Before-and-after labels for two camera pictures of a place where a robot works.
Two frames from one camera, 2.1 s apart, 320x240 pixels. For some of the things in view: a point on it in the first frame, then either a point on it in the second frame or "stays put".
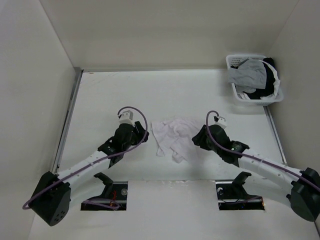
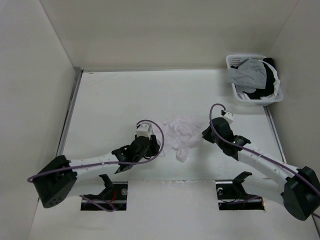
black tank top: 269,88 stays put
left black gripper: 140,133 to 152,147
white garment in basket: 276,83 stays put
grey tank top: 250,75 stays put
